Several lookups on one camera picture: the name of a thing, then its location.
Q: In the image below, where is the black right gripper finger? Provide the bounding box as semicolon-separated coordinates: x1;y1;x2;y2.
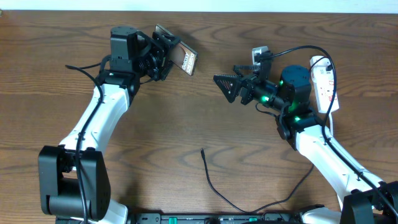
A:
233;65;262;77
213;75;243;103

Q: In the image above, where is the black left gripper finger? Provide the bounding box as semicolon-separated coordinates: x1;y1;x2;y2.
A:
152;32;181;51
160;60;174;81

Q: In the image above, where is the Galaxy S25 Ultra smartphone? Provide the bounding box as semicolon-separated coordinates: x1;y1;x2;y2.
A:
155;24;198;76

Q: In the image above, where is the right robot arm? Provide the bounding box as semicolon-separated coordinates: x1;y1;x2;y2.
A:
213;47;397;223

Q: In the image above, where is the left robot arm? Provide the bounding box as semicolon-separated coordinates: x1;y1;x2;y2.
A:
38;26;181;223

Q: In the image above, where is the white USB charger adapter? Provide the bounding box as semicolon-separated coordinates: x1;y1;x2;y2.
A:
310;55;333;74

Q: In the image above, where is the white power strip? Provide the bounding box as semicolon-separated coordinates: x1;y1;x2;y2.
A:
312;64;334;114

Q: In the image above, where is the black left camera cable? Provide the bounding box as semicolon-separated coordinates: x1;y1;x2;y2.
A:
64;55;113;224

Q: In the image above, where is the black camera cable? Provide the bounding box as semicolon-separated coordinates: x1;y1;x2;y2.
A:
64;55;113;224
270;45;398;215

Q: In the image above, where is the black right camera cable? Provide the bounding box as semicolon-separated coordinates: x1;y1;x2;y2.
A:
270;45;398;215

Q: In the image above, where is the black USB charging cable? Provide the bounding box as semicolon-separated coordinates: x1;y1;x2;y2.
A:
200;55;333;215

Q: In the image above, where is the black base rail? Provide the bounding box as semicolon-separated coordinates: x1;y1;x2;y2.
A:
126;213;302;224

